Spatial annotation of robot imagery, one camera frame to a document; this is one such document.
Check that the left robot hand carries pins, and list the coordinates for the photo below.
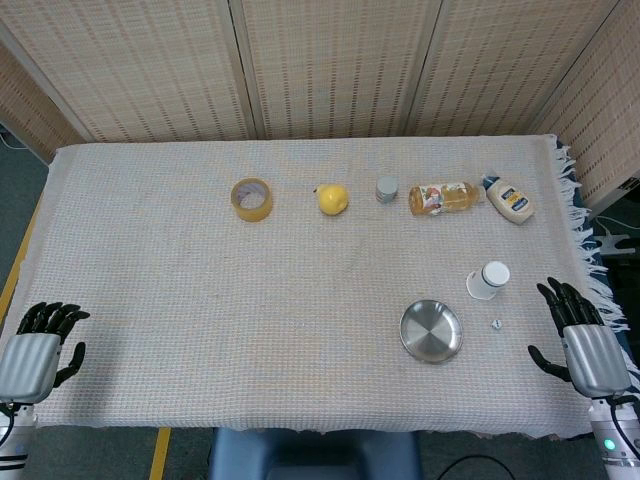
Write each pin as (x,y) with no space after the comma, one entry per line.
(27,362)

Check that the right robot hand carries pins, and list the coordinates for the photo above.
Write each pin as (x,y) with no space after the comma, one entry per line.
(595,355)

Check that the small white die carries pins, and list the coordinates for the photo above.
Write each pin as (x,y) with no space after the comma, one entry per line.
(496,324)

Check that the white paper cup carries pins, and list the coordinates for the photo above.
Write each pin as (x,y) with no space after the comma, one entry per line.
(487,282)

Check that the round steel plate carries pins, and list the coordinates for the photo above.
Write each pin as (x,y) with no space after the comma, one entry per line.
(430,332)

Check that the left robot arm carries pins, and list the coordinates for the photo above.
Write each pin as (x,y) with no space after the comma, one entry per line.
(15,440)

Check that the blue cloth under tablecloth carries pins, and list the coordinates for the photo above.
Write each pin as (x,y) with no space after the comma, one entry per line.
(632,349)

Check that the cream mayonnaise squeeze bottle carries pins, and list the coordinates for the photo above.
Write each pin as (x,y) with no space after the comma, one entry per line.
(510,202)

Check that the white waffle tablecloth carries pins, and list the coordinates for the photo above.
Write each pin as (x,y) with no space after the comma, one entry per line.
(200,300)

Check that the yellow juice bottle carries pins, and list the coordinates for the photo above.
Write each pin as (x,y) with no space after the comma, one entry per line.
(450,197)

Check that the woven bamboo screen panel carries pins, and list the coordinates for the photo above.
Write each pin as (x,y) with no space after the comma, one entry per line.
(150,65)
(605,100)
(500,65)
(340,65)
(25,110)

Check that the small grey lidded jar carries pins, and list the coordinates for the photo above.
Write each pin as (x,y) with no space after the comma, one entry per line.
(386,190)

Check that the yellow clear tape roll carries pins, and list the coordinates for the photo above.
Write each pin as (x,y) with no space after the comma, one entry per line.
(250,214)

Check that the yellow plastic fruit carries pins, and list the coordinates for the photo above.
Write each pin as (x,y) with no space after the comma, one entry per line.
(332,200)

